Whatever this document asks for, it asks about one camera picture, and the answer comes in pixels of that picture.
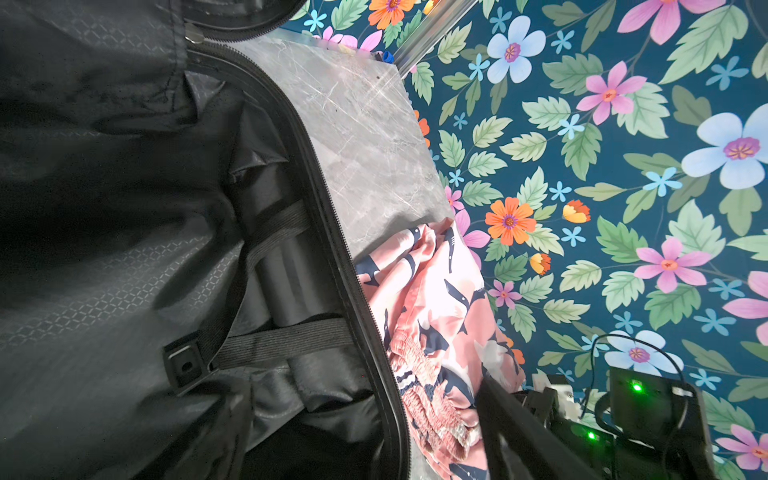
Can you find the pink patterned garment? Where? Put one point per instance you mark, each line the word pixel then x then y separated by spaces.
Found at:
pixel 427 297

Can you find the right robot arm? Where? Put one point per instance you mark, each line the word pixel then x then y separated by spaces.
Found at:
pixel 642 427

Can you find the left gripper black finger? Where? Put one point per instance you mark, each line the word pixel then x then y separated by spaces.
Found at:
pixel 517 445

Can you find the white hard-shell suitcase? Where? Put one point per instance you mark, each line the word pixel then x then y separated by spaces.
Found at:
pixel 177 297

